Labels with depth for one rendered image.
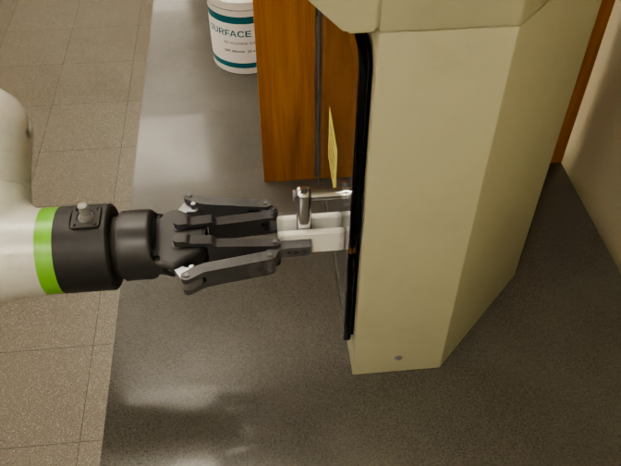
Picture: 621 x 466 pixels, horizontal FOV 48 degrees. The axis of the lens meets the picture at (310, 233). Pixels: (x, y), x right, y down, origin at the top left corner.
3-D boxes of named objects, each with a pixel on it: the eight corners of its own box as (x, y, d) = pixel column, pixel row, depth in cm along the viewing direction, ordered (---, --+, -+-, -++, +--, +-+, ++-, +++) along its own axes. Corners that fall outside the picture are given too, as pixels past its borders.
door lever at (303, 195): (344, 255, 77) (341, 238, 79) (347, 191, 70) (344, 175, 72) (295, 258, 77) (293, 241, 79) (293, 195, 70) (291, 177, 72)
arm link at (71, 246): (81, 252, 81) (70, 315, 75) (55, 177, 73) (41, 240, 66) (134, 249, 82) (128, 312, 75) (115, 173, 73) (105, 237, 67)
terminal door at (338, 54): (322, 178, 105) (327, -98, 76) (349, 347, 84) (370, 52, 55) (317, 178, 105) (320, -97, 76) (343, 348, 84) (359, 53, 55)
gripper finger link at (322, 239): (277, 230, 74) (278, 236, 73) (344, 226, 74) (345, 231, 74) (278, 250, 76) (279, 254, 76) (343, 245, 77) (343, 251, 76)
